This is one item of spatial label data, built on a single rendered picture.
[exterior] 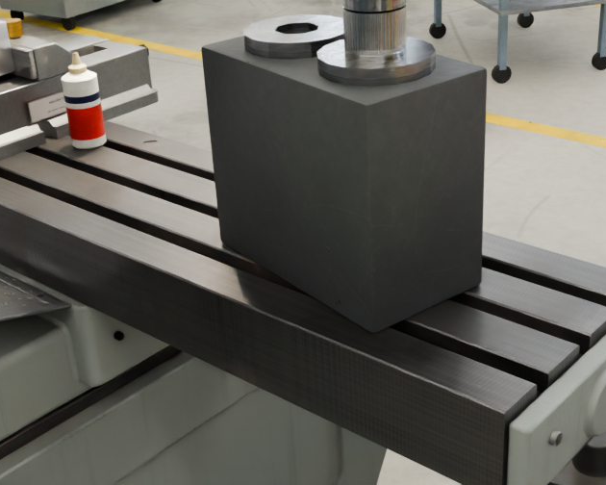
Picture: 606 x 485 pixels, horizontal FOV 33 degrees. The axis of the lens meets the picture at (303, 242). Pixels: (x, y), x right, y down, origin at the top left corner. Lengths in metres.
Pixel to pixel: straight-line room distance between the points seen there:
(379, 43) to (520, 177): 2.72
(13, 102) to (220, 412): 0.45
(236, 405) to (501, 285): 0.53
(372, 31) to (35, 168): 0.53
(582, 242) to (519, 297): 2.21
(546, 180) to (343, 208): 2.71
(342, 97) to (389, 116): 0.04
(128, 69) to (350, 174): 0.63
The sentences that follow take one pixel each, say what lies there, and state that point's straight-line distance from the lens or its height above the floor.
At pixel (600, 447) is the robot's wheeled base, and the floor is 0.65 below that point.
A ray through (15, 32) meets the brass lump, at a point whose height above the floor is 1.06.
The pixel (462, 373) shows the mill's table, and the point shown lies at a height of 0.94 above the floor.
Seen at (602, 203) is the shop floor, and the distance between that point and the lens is 3.30.
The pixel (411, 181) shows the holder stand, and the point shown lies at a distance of 0.75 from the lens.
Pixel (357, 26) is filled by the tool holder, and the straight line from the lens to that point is 0.76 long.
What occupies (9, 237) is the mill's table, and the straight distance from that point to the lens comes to 1.11.
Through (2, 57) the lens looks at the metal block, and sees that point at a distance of 1.25.
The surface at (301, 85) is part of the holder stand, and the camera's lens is 0.76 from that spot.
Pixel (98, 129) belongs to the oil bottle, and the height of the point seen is 0.96.
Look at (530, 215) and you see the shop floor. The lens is 3.20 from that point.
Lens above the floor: 1.36
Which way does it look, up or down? 27 degrees down
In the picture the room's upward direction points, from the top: 4 degrees counter-clockwise
